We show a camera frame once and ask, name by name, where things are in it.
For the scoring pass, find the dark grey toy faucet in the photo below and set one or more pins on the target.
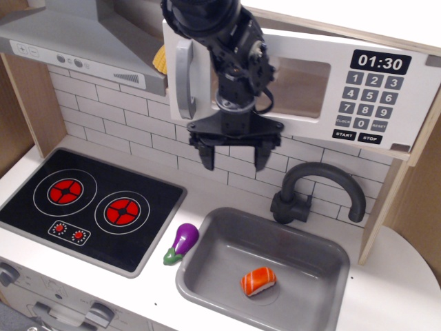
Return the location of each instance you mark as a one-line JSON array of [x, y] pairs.
[[287, 207]]

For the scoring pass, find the purple toy eggplant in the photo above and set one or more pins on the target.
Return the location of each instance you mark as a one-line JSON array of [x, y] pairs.
[[186, 237]]

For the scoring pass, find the grey toy range hood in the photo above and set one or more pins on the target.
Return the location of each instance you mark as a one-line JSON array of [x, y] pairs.
[[87, 37]]

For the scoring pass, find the grey microwave door handle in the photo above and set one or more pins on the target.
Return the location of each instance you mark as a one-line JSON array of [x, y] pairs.
[[185, 101]]

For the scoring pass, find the wooden toy kitchen cabinet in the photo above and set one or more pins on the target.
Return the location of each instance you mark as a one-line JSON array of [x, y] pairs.
[[54, 102]]

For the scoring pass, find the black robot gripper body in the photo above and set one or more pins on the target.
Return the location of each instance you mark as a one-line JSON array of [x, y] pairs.
[[227, 128]]

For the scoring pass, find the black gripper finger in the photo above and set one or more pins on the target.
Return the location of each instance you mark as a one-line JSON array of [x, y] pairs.
[[262, 152], [206, 153]]

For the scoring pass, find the grey oven knob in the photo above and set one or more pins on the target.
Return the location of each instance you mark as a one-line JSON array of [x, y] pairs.
[[8, 274], [100, 314]]

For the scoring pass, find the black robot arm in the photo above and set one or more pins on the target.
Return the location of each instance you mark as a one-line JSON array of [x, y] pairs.
[[239, 56]]

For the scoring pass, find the grey toy sink basin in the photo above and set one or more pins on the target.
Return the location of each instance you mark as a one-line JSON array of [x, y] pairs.
[[311, 272]]

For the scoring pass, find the yellow toy shell pasta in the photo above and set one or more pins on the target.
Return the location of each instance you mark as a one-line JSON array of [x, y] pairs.
[[159, 61]]

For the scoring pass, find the grey oven knob left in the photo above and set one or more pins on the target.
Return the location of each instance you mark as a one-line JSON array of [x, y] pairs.
[[8, 274]]

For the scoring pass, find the orange salmon sushi toy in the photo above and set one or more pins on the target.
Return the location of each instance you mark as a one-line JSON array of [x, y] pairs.
[[258, 280]]

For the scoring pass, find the grey oven knob right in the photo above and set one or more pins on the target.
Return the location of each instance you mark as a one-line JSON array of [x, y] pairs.
[[100, 314]]

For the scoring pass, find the black toy induction stove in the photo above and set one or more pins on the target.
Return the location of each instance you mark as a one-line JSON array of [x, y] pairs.
[[97, 212]]

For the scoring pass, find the white toy microwave door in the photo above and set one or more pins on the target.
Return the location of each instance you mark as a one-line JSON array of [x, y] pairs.
[[329, 88]]

